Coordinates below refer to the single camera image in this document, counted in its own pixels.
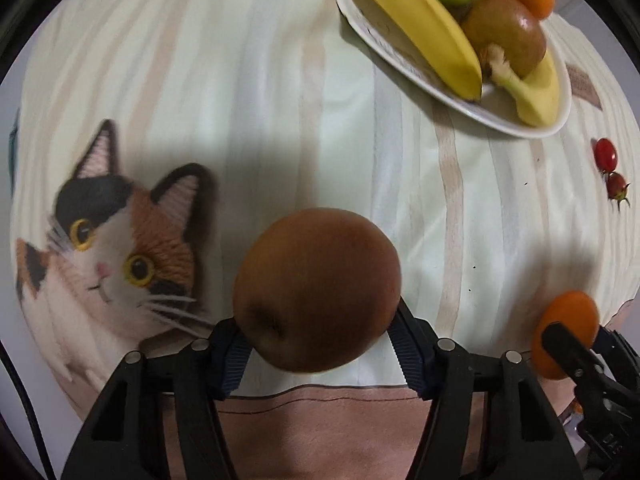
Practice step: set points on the white oval plate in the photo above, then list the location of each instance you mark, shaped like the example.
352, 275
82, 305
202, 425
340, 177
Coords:
352, 5

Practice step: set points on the red-brown apple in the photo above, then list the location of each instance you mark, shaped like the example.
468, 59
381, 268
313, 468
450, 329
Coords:
315, 285
505, 30

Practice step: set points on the yellow banana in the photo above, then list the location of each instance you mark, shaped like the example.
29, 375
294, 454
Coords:
542, 95
415, 15

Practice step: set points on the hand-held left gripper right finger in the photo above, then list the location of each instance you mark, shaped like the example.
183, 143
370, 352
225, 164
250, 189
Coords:
410, 355

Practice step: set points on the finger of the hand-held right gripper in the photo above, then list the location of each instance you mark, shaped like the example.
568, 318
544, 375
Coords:
620, 355
570, 355

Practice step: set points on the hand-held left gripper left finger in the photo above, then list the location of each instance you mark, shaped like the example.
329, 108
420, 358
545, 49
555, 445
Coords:
232, 360

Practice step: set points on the striped cat print blanket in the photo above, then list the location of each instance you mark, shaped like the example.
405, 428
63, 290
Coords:
350, 160

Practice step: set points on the red cherry tomato with stem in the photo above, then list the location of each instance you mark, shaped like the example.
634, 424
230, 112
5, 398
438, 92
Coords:
617, 186

